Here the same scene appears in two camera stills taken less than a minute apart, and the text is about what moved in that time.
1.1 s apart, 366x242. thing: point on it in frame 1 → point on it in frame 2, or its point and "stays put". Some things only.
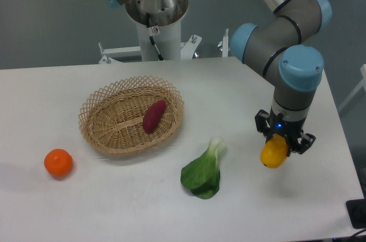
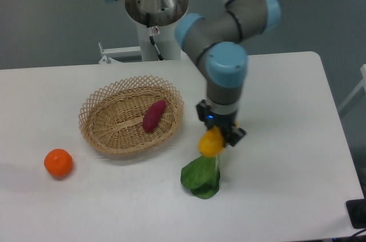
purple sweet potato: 153,116 stays put
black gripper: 291,130 → 225,122
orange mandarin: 59,162 stays put
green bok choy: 202,176 stays put
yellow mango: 274,151 → 211,142
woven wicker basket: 111,119 stays put
